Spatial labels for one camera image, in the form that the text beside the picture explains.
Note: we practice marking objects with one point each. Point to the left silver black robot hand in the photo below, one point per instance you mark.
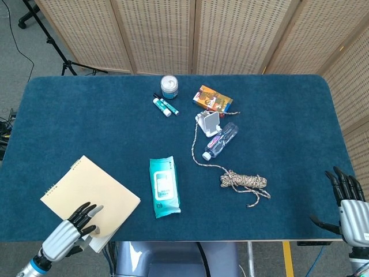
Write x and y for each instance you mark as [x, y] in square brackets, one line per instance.
[62, 239]

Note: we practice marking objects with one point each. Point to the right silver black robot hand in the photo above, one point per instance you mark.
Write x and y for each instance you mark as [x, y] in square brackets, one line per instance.
[354, 220]

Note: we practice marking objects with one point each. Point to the spiral notebook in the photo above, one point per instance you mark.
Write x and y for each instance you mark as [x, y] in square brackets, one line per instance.
[95, 184]

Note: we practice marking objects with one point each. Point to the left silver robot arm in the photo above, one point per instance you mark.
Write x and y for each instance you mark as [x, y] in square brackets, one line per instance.
[31, 267]

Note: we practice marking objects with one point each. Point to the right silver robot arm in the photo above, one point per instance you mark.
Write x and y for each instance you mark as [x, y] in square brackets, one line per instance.
[357, 261]

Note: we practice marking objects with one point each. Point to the black under-table control box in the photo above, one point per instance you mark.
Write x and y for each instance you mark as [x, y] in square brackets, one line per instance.
[311, 243]

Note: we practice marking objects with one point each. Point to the yellow floor tape strip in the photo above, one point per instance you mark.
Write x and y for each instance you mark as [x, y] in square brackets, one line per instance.
[288, 259]

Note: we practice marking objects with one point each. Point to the white metal table leg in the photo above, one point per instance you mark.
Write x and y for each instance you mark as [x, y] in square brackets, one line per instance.
[251, 259]

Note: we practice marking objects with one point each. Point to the grey blue robot torso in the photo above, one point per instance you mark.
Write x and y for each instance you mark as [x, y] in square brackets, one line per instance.
[173, 259]

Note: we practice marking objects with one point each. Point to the teal wet wipes pack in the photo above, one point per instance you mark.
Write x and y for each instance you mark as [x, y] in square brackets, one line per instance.
[164, 187]

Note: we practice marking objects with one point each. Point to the dark blue table mat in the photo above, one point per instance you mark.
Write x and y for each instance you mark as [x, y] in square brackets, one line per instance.
[115, 130]

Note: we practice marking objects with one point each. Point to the woven wooden screen panel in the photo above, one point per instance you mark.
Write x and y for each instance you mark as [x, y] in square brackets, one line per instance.
[354, 86]
[86, 31]
[311, 37]
[236, 34]
[155, 34]

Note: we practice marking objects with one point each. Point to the clear plastic water bottle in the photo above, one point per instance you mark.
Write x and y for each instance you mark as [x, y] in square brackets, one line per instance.
[219, 142]

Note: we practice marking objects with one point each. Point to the teal white glue stick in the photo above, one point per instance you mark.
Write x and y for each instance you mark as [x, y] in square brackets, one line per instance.
[162, 107]

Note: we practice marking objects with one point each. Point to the white folding phone stand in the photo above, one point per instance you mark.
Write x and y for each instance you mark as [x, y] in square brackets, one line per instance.
[212, 121]

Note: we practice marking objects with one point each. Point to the white lid cream jar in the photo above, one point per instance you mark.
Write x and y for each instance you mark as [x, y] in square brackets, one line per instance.
[169, 86]

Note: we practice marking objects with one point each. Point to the orange snack box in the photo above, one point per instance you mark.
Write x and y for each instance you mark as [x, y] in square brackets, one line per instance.
[213, 98]

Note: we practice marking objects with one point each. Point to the black tripod stand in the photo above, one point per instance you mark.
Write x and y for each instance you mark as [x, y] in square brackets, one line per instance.
[51, 41]

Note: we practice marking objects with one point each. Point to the black office chair base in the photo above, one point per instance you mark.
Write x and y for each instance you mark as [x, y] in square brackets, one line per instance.
[23, 21]

